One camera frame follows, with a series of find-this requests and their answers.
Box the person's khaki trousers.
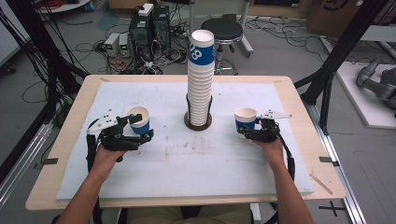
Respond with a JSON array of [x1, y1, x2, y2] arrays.
[[125, 204, 252, 224]]

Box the black wire cup holder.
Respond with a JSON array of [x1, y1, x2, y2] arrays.
[[183, 93, 214, 132]]

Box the light wooden table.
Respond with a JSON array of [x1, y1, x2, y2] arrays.
[[25, 74, 347, 212]]

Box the person's right hand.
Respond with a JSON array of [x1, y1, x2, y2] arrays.
[[252, 137, 286, 170]]

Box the tall stack of paper cups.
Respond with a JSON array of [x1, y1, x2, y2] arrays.
[[187, 29, 216, 127]]

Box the black frame with cable bundle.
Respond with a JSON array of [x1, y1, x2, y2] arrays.
[[0, 0, 91, 185]]

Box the person's left hand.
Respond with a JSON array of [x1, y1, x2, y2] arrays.
[[92, 144, 127, 175]]

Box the white platform board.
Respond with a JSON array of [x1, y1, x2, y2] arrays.
[[335, 61, 396, 130]]

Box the brown cardboard box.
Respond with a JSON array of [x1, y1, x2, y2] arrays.
[[306, 0, 396, 39]]

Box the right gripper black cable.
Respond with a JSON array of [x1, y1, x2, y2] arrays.
[[275, 130, 296, 182]]

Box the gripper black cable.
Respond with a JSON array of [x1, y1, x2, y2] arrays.
[[275, 130, 296, 182], [86, 133, 98, 173]]

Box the white power supply unit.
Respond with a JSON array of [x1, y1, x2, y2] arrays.
[[104, 32, 121, 57], [119, 33, 132, 57]]

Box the black metal frame strut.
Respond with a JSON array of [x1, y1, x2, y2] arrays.
[[293, 0, 390, 135]]

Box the white foam mat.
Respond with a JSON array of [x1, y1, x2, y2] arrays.
[[55, 81, 314, 201]]

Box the blue banded paper cup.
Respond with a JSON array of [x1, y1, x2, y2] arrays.
[[125, 105, 151, 135], [233, 106, 259, 140]]

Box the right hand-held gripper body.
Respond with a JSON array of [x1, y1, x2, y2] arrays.
[[247, 108, 293, 144]]

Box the tangle of floor cables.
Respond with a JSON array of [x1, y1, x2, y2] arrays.
[[245, 15, 323, 52]]

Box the white stand leg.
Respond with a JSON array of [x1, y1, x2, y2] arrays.
[[237, 0, 255, 59]]

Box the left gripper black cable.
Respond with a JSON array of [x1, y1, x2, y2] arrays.
[[86, 133, 98, 173]]

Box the white box on tower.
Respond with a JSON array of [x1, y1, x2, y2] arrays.
[[137, 3, 155, 18]]

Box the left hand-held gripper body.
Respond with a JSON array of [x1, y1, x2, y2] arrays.
[[86, 108, 142, 153]]

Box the black round stool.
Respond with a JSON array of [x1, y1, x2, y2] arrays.
[[200, 13, 245, 76]]

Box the black computer tower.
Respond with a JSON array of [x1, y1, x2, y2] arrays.
[[152, 5, 172, 51], [128, 12, 154, 63]]

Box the aluminium floor rail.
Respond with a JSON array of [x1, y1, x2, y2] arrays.
[[306, 102, 367, 224], [0, 120, 54, 207]]

